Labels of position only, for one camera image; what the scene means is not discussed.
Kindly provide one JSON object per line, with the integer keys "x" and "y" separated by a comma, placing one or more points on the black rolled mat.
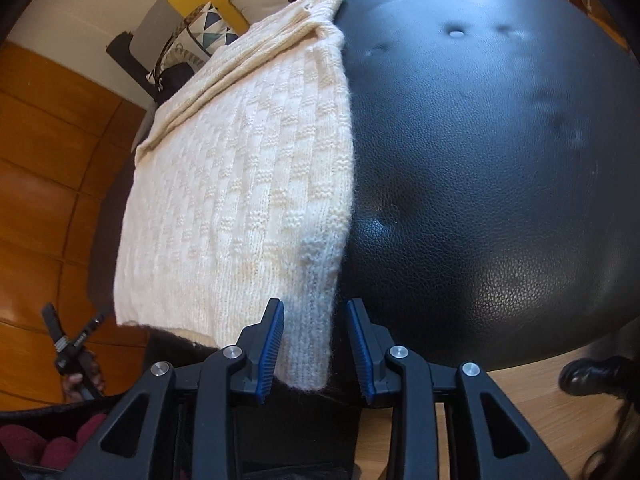
{"x": 118, "y": 51}

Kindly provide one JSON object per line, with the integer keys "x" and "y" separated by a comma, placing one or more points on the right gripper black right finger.
{"x": 487, "y": 436}

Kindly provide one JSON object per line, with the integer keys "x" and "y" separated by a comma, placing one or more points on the geometric triangle pattern cushion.
{"x": 195, "y": 40}

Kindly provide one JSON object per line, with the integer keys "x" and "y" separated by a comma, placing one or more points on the person's left hand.
{"x": 72, "y": 384}

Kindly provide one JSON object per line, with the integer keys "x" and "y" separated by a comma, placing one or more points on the black leather shoe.
{"x": 615, "y": 376}

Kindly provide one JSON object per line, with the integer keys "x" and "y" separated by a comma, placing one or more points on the black handbag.
{"x": 173, "y": 68}

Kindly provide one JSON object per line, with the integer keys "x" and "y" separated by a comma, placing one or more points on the cream knitted sweater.
{"x": 242, "y": 193}

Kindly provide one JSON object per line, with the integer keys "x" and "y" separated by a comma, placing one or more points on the grey yellow blue sofa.
{"x": 200, "y": 0}

